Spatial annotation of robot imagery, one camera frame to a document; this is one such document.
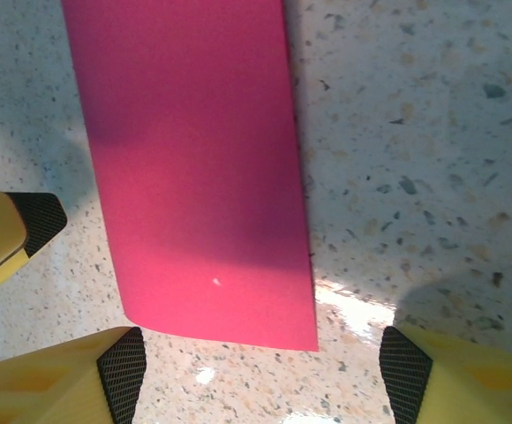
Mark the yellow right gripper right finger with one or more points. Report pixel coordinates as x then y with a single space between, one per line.
468 388

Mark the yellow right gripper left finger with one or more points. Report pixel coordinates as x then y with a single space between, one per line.
39 388

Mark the pink cloth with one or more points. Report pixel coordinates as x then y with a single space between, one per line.
194 154

